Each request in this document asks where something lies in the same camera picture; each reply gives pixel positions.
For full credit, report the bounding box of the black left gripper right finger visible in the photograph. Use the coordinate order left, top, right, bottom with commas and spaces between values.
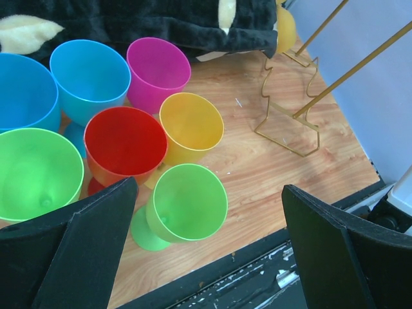
281, 185, 411, 308

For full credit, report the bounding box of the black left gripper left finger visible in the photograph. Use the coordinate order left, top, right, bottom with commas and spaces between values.
1, 177, 138, 308

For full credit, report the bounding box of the red wine glass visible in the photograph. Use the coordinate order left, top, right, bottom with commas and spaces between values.
84, 106, 168, 196

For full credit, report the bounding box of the green wine glass row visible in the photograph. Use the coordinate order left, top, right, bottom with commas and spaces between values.
130, 164, 229, 251

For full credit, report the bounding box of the blue wine glass front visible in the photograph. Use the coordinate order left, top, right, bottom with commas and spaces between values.
1, 53, 61, 133

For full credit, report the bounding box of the blue wine glass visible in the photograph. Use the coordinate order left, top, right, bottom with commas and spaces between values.
1, 53, 61, 133
50, 39, 131, 158

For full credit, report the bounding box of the orange wine glass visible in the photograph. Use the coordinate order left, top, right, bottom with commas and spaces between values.
276, 1, 297, 53
145, 92, 225, 189

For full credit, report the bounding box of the pink wine glass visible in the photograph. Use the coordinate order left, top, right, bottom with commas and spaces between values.
126, 37, 191, 114

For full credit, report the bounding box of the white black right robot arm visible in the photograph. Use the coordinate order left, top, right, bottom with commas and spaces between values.
346, 167, 411, 236

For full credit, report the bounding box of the black floral plush pillow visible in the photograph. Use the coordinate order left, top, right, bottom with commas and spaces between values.
1, 0, 279, 62

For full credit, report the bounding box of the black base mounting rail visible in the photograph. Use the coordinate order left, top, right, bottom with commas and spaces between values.
118, 182, 387, 309

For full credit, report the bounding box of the gold wire glass rack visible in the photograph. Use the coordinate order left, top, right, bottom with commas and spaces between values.
254, 1, 411, 158

